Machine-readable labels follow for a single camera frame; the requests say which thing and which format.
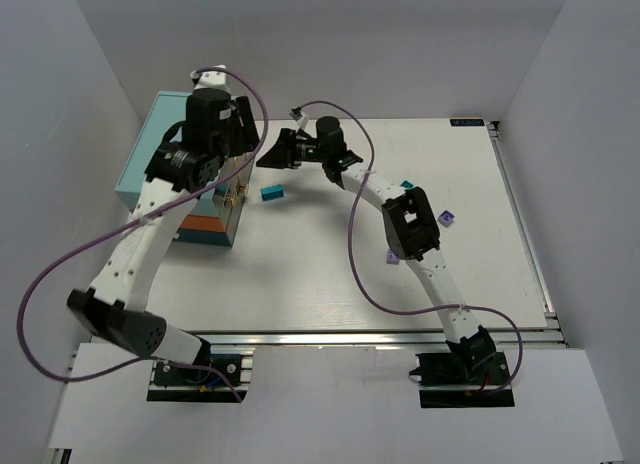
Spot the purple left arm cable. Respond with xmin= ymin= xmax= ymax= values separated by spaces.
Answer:
xmin=17 ymin=66 xmax=271 ymax=403

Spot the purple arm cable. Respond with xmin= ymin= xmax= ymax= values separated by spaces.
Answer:
xmin=292 ymin=101 xmax=524 ymax=395
xmin=17 ymin=66 xmax=271 ymax=403

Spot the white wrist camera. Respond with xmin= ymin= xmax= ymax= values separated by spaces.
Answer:
xmin=289 ymin=107 xmax=309 ymax=133
xmin=190 ymin=65 xmax=230 ymax=93

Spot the teal drawer cabinet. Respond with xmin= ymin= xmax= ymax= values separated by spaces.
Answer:
xmin=115 ymin=91 xmax=253 ymax=247

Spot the aluminium rail front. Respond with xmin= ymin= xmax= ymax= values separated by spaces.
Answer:
xmin=202 ymin=325 xmax=566 ymax=346

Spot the purple lego brick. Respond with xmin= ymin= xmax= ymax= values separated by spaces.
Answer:
xmin=437 ymin=210 xmax=455 ymax=228

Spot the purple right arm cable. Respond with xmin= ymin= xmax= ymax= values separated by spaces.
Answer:
xmin=292 ymin=101 xmax=524 ymax=395

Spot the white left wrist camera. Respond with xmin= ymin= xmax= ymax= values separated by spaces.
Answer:
xmin=190 ymin=65 xmax=230 ymax=93

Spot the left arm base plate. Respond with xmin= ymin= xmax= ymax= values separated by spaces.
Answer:
xmin=146 ymin=346 xmax=253 ymax=404

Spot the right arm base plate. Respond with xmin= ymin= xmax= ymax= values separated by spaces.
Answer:
xmin=408 ymin=352 xmax=515 ymax=409

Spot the cyan long lego brick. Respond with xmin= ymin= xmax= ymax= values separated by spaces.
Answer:
xmin=260 ymin=185 xmax=284 ymax=201

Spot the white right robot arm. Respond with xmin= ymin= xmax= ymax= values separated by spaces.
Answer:
xmin=257 ymin=109 xmax=496 ymax=380

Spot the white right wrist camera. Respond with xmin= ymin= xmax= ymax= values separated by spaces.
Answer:
xmin=289 ymin=107 xmax=309 ymax=133

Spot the purple lego plate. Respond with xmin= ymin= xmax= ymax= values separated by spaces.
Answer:
xmin=386 ymin=250 xmax=400 ymax=265

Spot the blue label sticker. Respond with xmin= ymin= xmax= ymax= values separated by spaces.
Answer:
xmin=449 ymin=118 xmax=485 ymax=127

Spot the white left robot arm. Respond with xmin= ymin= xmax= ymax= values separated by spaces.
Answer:
xmin=67 ymin=88 xmax=259 ymax=366

